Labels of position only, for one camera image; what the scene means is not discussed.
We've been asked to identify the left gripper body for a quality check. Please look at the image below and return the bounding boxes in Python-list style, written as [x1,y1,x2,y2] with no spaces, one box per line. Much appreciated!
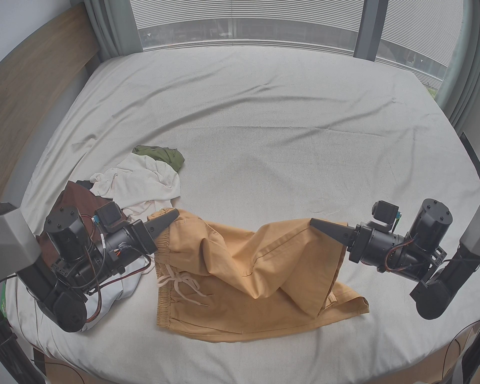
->
[97,219,159,269]

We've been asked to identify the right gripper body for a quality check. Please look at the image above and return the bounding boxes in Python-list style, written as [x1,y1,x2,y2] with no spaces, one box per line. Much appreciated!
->
[348,223,409,271]

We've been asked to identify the tan shorts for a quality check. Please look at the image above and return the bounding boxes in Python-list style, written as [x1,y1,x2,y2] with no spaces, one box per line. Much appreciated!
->
[147,207,370,344]

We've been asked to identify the bed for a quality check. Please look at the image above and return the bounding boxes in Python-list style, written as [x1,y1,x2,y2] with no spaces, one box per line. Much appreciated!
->
[0,3,475,384]

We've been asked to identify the pale blue garment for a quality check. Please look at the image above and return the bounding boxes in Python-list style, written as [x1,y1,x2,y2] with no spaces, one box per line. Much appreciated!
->
[80,258,149,333]

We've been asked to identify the cream white garment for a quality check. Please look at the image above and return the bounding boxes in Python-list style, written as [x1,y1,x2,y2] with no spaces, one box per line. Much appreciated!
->
[89,154,182,223]

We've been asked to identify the brown garment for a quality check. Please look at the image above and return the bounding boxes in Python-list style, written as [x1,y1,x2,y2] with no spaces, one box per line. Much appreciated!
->
[37,181,130,260]

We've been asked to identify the green garment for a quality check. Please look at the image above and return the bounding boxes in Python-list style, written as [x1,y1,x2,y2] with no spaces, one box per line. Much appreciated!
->
[132,145,185,174]

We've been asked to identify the blue-green curtain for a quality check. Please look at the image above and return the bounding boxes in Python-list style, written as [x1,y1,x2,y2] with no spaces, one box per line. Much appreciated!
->
[82,0,145,64]
[434,0,480,136]

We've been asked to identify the window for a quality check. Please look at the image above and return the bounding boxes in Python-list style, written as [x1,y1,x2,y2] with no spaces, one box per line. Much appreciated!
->
[127,0,466,88]

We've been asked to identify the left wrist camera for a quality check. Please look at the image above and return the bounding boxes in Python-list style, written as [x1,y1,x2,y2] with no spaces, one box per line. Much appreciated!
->
[95,201,127,234]

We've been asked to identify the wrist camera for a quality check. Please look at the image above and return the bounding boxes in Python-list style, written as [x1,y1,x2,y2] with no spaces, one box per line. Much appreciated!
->
[362,200,403,234]
[95,201,127,234]

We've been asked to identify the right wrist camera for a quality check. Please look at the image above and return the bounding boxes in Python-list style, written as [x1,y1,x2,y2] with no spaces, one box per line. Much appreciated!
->
[362,200,403,234]

